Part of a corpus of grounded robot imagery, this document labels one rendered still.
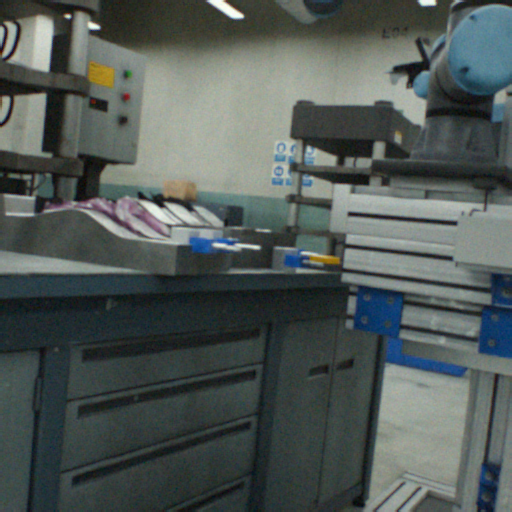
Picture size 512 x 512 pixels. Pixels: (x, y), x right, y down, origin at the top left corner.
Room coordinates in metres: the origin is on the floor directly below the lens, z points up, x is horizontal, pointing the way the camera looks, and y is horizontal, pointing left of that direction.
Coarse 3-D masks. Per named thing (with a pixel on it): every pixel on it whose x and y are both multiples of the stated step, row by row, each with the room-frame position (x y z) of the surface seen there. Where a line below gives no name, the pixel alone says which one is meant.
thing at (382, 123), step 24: (312, 120) 5.59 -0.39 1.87; (336, 120) 5.48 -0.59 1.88; (360, 120) 5.38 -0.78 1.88; (384, 120) 5.28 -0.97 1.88; (408, 120) 5.78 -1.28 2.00; (312, 144) 5.99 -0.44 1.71; (336, 144) 5.82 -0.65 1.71; (360, 144) 5.65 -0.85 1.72; (384, 144) 5.36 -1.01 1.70; (408, 144) 5.85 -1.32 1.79; (288, 168) 5.71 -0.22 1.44; (312, 168) 5.60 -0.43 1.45; (336, 168) 5.49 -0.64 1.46; (360, 168) 5.39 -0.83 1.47; (288, 216) 5.71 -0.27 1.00
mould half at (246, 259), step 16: (144, 208) 1.53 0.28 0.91; (176, 208) 1.63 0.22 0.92; (176, 224) 1.46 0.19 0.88; (192, 224) 1.43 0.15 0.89; (240, 240) 1.40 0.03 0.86; (256, 240) 1.44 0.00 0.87; (272, 240) 1.50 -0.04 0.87; (288, 240) 1.55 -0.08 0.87; (240, 256) 1.40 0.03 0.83; (256, 256) 1.45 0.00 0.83; (272, 256) 1.50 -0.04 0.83
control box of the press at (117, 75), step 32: (64, 64) 2.08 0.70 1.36; (96, 64) 2.10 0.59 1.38; (128, 64) 2.21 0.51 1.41; (96, 96) 2.11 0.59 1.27; (128, 96) 2.20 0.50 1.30; (96, 128) 2.12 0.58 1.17; (128, 128) 2.23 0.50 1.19; (96, 160) 2.16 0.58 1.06; (128, 160) 2.24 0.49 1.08; (96, 192) 2.20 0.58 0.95
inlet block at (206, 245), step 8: (176, 232) 1.14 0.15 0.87; (184, 232) 1.13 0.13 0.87; (192, 232) 1.14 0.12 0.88; (176, 240) 1.14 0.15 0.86; (184, 240) 1.13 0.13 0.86; (192, 240) 1.13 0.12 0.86; (200, 240) 1.13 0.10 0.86; (208, 240) 1.12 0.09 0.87; (216, 240) 1.15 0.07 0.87; (192, 248) 1.13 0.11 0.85; (200, 248) 1.13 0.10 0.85; (208, 248) 1.12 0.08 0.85; (216, 248) 1.13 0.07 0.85; (224, 248) 1.13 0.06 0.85; (232, 248) 1.12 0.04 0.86; (240, 248) 1.12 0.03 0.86
